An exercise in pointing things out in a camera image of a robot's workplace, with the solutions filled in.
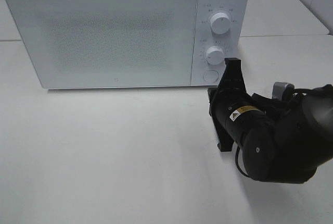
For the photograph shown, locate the white microwave knob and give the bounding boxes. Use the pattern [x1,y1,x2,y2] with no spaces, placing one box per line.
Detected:
[209,12,230,35]
[206,46,225,65]

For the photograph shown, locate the round door release button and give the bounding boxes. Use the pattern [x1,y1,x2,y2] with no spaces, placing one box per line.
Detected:
[203,70,219,83]

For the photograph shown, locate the white microwave oven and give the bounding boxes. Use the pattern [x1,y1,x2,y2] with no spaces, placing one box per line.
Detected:
[1,0,252,90]

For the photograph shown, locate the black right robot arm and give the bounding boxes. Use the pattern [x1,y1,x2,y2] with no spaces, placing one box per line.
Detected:
[208,58,332,184]

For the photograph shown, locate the white microwave door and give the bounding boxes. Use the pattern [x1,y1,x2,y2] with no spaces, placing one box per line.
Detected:
[6,0,197,89]

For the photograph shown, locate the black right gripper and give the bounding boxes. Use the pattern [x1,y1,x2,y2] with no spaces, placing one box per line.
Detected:
[209,58,254,120]

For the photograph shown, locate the black camera cable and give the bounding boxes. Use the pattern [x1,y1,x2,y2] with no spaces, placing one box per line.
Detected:
[235,145,250,177]

